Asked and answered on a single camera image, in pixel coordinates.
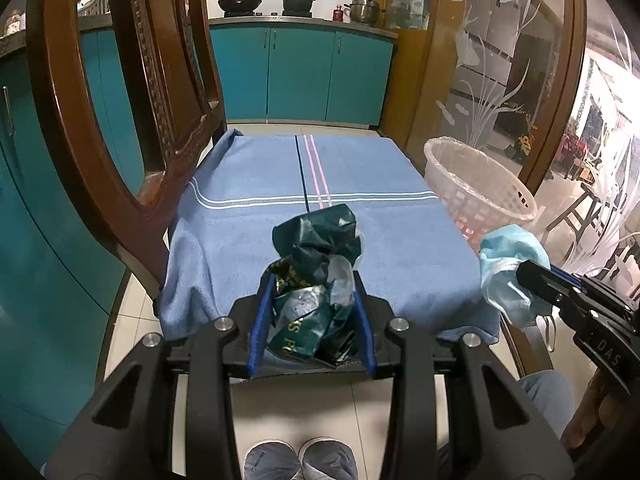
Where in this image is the dark green plastic bag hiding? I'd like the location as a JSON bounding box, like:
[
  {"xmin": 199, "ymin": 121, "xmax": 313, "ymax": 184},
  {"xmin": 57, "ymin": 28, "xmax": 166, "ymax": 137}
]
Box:
[{"xmin": 265, "ymin": 204, "xmax": 364, "ymax": 368}]

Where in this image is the person's grey shoe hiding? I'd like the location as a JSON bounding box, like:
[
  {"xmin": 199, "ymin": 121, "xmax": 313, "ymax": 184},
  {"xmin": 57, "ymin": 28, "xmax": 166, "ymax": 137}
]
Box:
[
  {"xmin": 245, "ymin": 440, "xmax": 303, "ymax": 480},
  {"xmin": 298, "ymin": 437, "xmax": 359, "ymax": 480}
]

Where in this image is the person's right leg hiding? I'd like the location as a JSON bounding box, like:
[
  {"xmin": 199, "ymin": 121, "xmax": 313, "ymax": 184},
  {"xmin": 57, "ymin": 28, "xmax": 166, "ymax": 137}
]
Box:
[{"xmin": 516, "ymin": 370, "xmax": 576, "ymax": 443}]

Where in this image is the etched glass sliding door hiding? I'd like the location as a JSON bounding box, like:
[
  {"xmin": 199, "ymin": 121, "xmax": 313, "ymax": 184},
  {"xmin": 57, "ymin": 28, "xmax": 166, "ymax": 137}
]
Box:
[{"xmin": 400, "ymin": 0, "xmax": 640, "ymax": 281}]

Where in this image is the black cooking pot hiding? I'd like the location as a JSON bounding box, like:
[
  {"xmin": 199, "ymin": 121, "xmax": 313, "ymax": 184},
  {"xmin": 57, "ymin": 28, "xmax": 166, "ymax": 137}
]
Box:
[{"xmin": 274, "ymin": 0, "xmax": 317, "ymax": 15}]

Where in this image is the stainless steel pot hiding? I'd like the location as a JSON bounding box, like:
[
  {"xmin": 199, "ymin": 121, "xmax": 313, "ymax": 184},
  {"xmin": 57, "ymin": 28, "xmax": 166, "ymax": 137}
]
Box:
[{"xmin": 342, "ymin": 0, "xmax": 387, "ymax": 26}]

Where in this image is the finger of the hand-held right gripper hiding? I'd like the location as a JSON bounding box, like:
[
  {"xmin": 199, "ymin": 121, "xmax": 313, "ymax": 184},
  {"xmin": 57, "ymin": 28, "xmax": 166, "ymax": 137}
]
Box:
[
  {"xmin": 516, "ymin": 260, "xmax": 568, "ymax": 311},
  {"xmin": 550, "ymin": 269, "xmax": 589, "ymax": 294}
]

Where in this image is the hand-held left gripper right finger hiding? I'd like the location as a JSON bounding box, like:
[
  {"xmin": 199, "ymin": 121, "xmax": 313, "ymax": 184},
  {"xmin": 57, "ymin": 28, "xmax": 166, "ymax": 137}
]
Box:
[{"xmin": 351, "ymin": 270, "xmax": 576, "ymax": 480}]

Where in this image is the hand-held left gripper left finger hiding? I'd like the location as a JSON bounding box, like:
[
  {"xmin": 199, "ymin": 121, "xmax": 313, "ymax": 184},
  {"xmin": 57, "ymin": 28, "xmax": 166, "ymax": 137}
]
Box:
[{"xmin": 44, "ymin": 272, "xmax": 278, "ymax": 480}]

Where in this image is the carved wooden chair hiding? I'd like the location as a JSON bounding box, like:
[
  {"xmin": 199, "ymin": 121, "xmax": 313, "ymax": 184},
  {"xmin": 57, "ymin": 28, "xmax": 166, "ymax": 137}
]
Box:
[{"xmin": 25, "ymin": 0, "xmax": 555, "ymax": 378}]

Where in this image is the black wok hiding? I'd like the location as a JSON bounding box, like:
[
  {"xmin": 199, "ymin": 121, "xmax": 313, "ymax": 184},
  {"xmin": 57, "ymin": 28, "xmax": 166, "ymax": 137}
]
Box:
[{"xmin": 218, "ymin": 0, "xmax": 262, "ymax": 15}]

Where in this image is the person's left grey shoe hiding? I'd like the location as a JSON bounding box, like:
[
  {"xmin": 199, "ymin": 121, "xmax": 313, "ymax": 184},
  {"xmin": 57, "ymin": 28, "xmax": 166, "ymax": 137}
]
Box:
[{"xmin": 245, "ymin": 440, "xmax": 303, "ymax": 480}]

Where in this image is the person's right grey shoe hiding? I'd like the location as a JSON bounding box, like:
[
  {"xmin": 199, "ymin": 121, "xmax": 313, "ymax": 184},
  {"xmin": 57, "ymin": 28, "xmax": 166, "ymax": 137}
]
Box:
[{"xmin": 298, "ymin": 437, "xmax": 359, "ymax": 480}]

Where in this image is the gas stove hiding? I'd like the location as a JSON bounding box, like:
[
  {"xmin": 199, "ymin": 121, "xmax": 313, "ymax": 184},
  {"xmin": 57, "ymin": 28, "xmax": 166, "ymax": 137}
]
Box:
[{"xmin": 224, "ymin": 10, "xmax": 317, "ymax": 19}]

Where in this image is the blue face mask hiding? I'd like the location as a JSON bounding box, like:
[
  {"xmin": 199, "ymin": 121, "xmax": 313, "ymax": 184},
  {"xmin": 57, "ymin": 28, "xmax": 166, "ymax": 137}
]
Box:
[{"xmin": 479, "ymin": 225, "xmax": 559, "ymax": 353}]

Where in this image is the white plastic basket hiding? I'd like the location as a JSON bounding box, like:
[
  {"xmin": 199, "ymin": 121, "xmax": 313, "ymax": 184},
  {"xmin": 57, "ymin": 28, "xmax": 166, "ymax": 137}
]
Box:
[{"xmin": 424, "ymin": 136, "xmax": 538, "ymax": 256}]

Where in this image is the person's right hand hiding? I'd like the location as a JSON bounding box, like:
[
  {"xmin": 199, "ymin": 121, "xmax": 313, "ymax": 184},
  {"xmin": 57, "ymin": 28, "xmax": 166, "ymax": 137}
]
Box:
[{"xmin": 560, "ymin": 374, "xmax": 622, "ymax": 451}]

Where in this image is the blue striped towel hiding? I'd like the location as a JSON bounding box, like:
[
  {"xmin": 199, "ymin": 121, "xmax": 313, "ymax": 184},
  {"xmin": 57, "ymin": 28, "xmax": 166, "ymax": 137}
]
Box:
[{"xmin": 159, "ymin": 129, "xmax": 501, "ymax": 368}]

